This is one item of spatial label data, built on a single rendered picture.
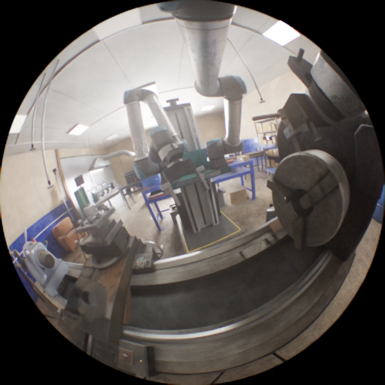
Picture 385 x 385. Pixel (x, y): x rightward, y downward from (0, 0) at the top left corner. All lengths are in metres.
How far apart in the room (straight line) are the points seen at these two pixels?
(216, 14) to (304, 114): 0.18
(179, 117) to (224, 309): 1.44
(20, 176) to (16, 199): 0.65
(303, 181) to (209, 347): 0.49
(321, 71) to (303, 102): 0.07
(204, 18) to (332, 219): 0.39
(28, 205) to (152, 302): 4.24
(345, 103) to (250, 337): 0.49
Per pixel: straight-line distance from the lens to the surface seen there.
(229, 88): 0.64
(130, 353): 0.48
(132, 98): 0.94
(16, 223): 4.33
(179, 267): 0.53
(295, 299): 0.46
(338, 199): 0.29
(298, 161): 0.31
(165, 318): 0.59
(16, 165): 4.77
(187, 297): 0.58
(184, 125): 1.23
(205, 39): 0.25
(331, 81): 0.19
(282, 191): 0.33
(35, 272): 0.95
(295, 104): 0.22
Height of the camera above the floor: 1.25
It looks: 20 degrees down
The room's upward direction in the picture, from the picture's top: 16 degrees counter-clockwise
